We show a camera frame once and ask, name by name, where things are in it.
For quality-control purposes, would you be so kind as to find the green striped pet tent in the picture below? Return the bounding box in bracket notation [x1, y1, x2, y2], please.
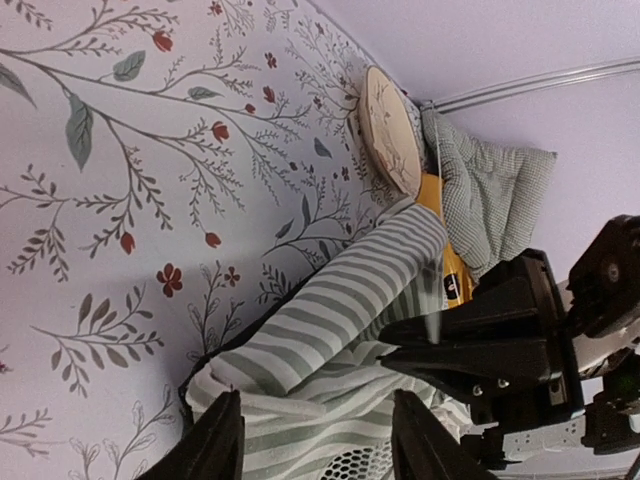
[186, 200, 471, 479]

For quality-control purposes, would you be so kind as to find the green checked cushion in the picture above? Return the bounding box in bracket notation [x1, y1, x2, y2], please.
[421, 107, 557, 282]

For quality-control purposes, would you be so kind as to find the yellow double pet bowl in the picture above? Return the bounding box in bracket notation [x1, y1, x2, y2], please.
[416, 172, 474, 308]

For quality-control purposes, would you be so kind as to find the floral table mat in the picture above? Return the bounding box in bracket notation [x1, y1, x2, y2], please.
[1, 1, 392, 479]

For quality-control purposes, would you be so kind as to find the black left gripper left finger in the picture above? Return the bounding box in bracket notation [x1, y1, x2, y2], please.
[139, 390, 245, 480]

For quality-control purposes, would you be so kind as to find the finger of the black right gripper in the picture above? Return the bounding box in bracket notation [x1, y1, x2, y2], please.
[378, 301, 556, 347]
[381, 345, 566, 406]

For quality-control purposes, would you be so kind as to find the round wooden floral plate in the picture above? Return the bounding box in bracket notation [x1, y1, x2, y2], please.
[358, 65, 422, 199]

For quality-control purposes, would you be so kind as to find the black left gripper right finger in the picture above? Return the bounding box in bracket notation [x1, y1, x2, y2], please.
[392, 389, 496, 480]

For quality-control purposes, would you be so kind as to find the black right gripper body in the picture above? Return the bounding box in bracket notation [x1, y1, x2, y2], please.
[465, 215, 639, 470]

